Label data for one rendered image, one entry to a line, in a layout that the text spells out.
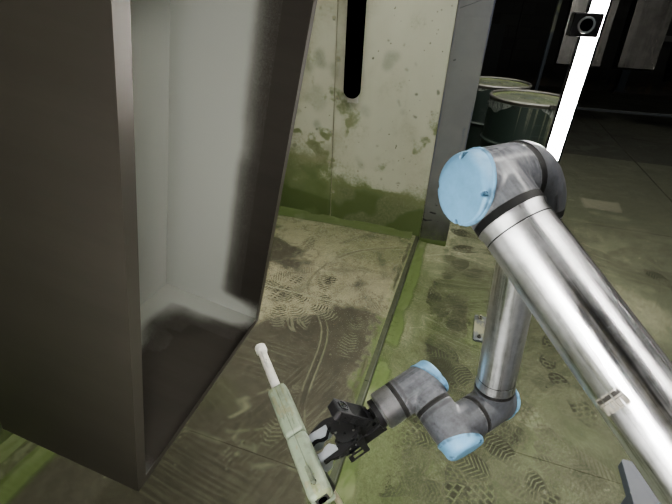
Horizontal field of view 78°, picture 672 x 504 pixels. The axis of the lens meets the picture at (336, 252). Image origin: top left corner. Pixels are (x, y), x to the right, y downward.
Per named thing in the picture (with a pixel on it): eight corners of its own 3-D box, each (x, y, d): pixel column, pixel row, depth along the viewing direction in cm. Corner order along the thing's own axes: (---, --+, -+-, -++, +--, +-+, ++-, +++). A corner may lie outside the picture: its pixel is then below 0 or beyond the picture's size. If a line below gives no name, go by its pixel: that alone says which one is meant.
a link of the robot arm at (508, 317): (533, 129, 79) (485, 394, 108) (490, 136, 73) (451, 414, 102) (595, 137, 70) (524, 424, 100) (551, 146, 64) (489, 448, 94)
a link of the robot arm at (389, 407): (401, 404, 92) (379, 375, 100) (383, 417, 91) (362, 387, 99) (410, 425, 97) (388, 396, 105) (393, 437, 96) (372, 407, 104)
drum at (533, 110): (458, 195, 358) (481, 87, 312) (526, 199, 355) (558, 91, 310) (473, 226, 308) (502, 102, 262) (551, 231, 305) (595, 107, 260)
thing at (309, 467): (360, 530, 92) (327, 484, 80) (341, 543, 92) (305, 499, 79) (291, 381, 132) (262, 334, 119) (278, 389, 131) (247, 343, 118)
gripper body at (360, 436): (349, 465, 95) (392, 435, 97) (337, 447, 90) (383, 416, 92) (335, 439, 101) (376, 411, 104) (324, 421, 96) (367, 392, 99)
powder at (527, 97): (483, 91, 312) (483, 89, 311) (556, 95, 310) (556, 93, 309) (503, 106, 266) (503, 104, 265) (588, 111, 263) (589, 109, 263)
